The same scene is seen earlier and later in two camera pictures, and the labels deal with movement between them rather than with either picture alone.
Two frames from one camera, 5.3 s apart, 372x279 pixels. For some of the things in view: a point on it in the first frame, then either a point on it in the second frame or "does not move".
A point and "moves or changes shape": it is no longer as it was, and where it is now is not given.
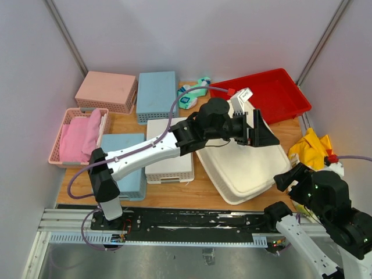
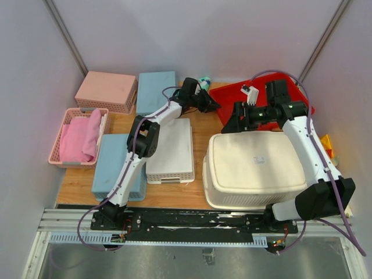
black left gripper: [260, 136] -> [209, 105]
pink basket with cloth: [82, 129] does not move
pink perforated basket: [110, 92] does not move
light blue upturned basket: [156, 96] does not move
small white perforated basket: [178, 169] does not move
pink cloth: [78, 139] does not move
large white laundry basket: [243, 171] moves or changes shape
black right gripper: [282, 180] -> [235, 124]
